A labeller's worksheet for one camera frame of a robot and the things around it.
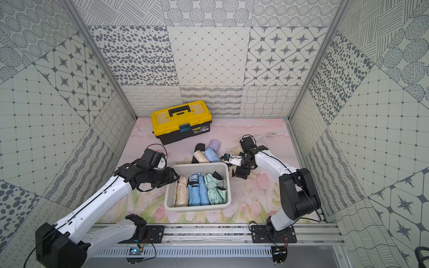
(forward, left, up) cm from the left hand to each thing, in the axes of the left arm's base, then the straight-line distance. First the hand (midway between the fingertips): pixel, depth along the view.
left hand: (176, 175), depth 77 cm
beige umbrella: (-6, -2, -11) cm, 13 cm away
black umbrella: (+25, -7, -11) cm, 28 cm away
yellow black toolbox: (+33, +5, +3) cm, 33 cm away
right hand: (+10, -33, -10) cm, 36 cm away
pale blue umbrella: (-4, -13, -9) cm, 16 cm away
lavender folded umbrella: (+27, -16, -12) cm, 34 cm away
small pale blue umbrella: (+17, -16, -8) cm, 24 cm away
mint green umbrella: (-7, -20, -6) cm, 22 cm away
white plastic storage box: (+6, -22, -2) cm, 23 cm away
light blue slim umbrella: (-4, -8, -9) cm, 12 cm away
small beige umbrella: (+14, -9, -7) cm, 19 cm away
